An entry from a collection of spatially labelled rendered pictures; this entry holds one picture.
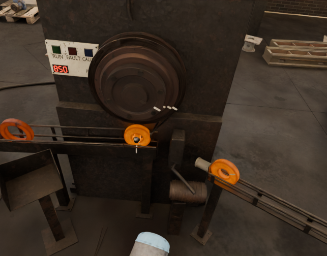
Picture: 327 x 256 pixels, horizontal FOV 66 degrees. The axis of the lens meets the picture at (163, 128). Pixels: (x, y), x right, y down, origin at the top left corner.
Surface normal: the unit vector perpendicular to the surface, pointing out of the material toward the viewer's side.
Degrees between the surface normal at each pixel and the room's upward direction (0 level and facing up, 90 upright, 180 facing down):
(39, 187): 5
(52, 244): 0
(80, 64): 90
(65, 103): 0
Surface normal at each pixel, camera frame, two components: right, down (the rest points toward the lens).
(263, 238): 0.07, -0.76
